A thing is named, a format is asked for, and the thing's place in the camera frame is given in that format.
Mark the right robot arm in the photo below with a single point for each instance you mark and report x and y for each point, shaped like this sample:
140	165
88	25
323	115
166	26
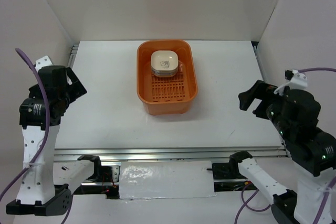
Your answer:
294	114

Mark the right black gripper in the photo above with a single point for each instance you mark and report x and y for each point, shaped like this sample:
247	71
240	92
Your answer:
266	91

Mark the white sheet front cover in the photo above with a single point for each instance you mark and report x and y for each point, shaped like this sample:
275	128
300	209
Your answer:
166	180

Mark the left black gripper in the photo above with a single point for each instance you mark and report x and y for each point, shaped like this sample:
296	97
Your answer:
76	88

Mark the aluminium rail frame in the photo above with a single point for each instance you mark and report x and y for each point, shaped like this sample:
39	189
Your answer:
110	120

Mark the cream plate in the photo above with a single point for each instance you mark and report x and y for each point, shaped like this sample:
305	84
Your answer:
164	62

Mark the orange plastic bin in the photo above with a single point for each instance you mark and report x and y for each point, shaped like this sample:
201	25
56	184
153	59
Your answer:
166	95

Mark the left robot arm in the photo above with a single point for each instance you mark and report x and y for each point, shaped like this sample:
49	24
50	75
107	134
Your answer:
41	194

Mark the green plate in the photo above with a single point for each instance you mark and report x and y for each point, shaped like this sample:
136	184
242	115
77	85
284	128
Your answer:
164	75

